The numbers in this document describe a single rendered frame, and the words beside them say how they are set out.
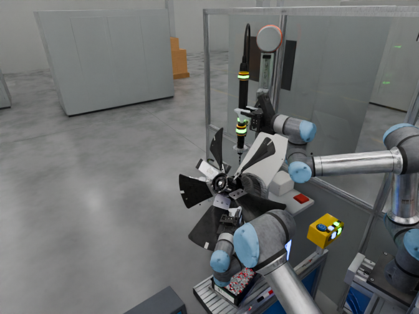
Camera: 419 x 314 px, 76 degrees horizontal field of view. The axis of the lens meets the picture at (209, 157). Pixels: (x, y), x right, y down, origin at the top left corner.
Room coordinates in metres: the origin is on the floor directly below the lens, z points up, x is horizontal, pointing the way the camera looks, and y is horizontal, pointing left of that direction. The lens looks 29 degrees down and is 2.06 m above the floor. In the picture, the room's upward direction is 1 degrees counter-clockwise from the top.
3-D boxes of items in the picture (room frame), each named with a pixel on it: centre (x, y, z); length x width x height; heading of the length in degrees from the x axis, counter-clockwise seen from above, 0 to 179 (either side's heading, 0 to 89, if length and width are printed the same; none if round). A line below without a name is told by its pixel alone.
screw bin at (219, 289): (0.91, -0.13, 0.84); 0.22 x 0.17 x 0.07; 140
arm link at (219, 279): (0.77, -0.06, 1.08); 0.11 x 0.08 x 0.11; 125
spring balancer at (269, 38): (1.85, -0.39, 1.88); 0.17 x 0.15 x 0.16; 36
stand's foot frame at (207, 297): (1.39, -0.23, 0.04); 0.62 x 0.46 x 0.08; 126
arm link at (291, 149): (0.95, -0.35, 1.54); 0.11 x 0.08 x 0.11; 169
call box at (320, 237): (1.05, -0.60, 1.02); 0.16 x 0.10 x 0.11; 126
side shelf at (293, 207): (1.58, -0.53, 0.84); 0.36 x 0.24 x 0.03; 36
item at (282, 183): (1.66, -0.51, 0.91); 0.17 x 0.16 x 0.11; 126
